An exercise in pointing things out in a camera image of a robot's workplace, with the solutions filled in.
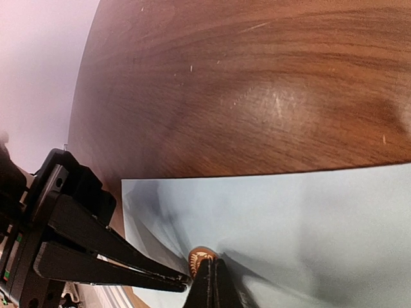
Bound front aluminium rail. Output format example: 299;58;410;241
60;282;134;308

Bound light blue envelope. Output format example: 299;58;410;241
121;164;410;307

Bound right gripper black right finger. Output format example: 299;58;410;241
212;259;257;308

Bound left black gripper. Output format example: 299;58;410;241
1;149;189;307

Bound round copper wax seal sticker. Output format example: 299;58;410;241
188;246;218;279

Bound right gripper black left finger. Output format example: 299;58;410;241
183;259;213;308

